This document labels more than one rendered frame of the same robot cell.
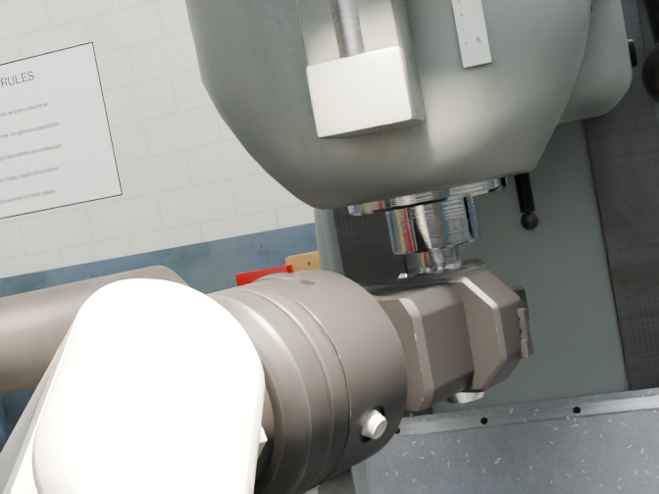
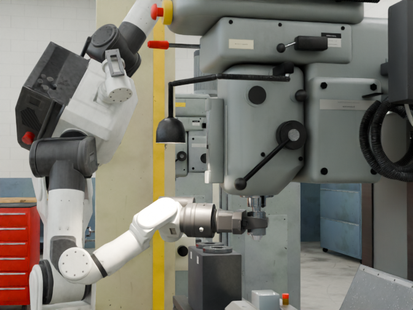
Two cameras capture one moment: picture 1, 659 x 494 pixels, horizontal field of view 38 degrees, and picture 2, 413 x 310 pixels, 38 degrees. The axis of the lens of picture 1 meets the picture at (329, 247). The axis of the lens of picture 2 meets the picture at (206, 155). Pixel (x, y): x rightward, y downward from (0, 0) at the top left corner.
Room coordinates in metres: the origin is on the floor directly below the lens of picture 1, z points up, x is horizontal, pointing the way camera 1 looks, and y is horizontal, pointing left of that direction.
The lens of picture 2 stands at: (-0.33, -1.34, 1.38)
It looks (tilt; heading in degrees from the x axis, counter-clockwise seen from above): 1 degrees up; 62
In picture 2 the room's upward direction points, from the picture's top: straight up
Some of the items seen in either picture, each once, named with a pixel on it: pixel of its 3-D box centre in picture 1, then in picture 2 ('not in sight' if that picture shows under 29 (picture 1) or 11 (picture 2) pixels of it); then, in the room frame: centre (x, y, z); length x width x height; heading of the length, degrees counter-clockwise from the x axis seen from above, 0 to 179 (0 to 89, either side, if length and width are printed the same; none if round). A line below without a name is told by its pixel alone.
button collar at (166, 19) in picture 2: not in sight; (166, 12); (0.28, 0.00, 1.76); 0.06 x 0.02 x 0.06; 75
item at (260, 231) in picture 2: not in sight; (256, 224); (0.50, -0.06, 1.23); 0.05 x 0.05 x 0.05
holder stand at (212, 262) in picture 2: not in sight; (213, 278); (0.57, 0.29, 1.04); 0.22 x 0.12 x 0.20; 75
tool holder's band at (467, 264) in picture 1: (441, 274); (256, 213); (0.50, -0.06, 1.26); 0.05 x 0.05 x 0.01
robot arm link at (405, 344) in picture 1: (350, 362); (220, 221); (0.43, 0.00, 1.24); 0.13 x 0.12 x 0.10; 52
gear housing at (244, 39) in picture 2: not in sight; (272, 49); (0.54, -0.07, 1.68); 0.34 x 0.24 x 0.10; 165
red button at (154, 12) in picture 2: not in sight; (157, 11); (0.26, 0.01, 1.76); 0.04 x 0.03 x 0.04; 75
